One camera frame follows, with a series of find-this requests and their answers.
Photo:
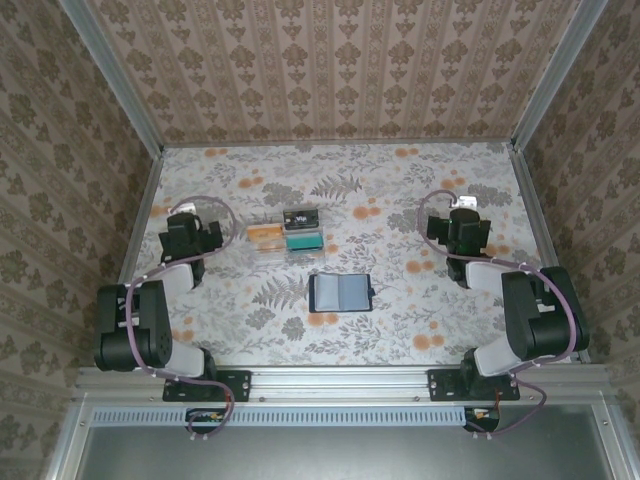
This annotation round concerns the teal credit card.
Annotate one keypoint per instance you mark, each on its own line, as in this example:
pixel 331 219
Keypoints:
pixel 305 245

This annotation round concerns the black credit card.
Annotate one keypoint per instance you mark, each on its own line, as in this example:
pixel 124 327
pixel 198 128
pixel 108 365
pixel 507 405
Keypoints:
pixel 312 220

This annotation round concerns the blue card holder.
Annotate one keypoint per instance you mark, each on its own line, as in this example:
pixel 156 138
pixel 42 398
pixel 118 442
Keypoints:
pixel 350 292

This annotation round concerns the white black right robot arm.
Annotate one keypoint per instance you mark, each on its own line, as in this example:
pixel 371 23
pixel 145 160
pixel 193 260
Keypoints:
pixel 540 320

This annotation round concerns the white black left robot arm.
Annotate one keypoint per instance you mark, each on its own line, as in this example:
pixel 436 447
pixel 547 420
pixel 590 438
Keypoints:
pixel 150 325

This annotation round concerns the clear plastic tray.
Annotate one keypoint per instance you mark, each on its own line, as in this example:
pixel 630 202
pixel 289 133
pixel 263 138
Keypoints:
pixel 267 257

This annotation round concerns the grey metal sheet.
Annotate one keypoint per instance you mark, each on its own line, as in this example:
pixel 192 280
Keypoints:
pixel 325 455

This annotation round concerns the aluminium frame rail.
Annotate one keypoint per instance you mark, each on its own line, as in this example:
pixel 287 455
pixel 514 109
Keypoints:
pixel 537 200
pixel 146 200

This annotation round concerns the aluminium corner post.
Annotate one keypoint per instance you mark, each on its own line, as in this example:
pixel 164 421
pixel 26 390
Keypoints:
pixel 556 75
pixel 120 85

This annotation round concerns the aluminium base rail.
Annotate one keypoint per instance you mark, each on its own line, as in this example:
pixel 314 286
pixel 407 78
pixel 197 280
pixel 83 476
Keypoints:
pixel 340 382

